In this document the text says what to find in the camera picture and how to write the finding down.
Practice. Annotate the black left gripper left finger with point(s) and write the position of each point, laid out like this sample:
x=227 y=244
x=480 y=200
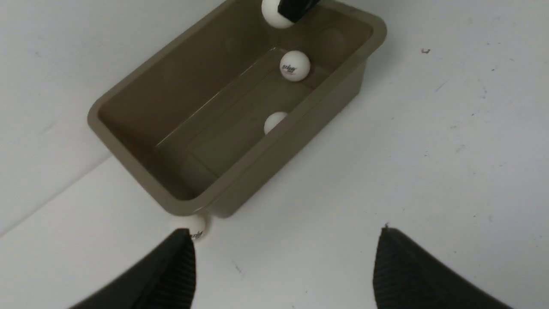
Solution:
x=164 y=279

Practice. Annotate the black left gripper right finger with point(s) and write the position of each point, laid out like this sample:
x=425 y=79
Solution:
x=405 y=276

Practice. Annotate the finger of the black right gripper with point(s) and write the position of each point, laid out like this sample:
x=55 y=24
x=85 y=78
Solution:
x=294 y=10

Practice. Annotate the white ping-pong ball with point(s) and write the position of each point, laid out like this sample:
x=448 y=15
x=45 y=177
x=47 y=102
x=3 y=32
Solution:
x=295 y=66
x=196 y=224
x=272 y=121
x=272 y=16

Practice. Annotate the tan plastic storage bin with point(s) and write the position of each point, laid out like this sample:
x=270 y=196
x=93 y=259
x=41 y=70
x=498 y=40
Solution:
x=188 y=123

